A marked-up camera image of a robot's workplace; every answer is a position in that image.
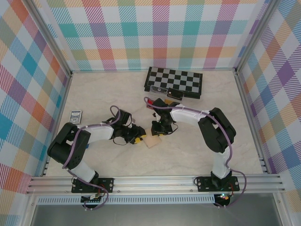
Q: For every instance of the clear acrylic card box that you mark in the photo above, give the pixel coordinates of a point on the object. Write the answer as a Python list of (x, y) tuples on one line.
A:
[(158, 90)]

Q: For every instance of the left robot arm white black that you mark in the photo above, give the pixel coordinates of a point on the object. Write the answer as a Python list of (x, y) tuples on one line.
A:
[(98, 135)]

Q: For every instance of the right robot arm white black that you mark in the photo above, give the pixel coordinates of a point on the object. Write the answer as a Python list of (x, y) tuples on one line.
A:
[(188, 116)]

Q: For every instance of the blue playing card deck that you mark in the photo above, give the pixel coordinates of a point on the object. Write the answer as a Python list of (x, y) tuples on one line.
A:
[(75, 117)]

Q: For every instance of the black grey folding chessboard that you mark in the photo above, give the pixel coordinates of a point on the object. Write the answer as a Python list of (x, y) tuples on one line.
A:
[(178, 80)]

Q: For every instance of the grey metal panel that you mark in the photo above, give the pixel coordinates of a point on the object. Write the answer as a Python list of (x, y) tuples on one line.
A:
[(152, 216)]

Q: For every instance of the aluminium mounting rail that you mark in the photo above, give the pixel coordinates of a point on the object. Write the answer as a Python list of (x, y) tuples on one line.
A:
[(152, 184)]

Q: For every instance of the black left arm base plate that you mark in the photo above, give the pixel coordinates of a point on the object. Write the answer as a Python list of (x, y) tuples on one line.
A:
[(107, 184)]

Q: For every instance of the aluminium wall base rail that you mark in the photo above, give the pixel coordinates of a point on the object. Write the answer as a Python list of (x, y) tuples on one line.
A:
[(105, 71)]

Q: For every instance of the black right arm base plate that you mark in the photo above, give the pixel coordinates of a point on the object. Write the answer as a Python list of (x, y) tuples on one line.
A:
[(204, 183)]

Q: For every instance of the aluminium side rail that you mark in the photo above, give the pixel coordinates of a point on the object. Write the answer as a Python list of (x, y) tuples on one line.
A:
[(58, 117), (250, 117)]

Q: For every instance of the aluminium frame post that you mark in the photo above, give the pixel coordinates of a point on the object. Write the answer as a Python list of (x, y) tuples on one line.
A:
[(255, 35), (53, 37)]

